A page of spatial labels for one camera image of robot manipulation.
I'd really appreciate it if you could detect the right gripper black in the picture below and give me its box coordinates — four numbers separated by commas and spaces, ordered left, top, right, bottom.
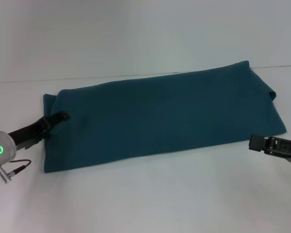
248, 133, 291, 166

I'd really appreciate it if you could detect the teal t-shirt with FREE print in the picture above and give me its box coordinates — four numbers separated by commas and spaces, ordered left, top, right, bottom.
42, 60, 288, 174

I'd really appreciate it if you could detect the left gripper cable with plug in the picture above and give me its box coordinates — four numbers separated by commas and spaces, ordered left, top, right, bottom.
0, 159, 32, 184

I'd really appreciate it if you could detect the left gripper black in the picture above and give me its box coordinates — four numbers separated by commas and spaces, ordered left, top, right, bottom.
7, 110, 71, 150

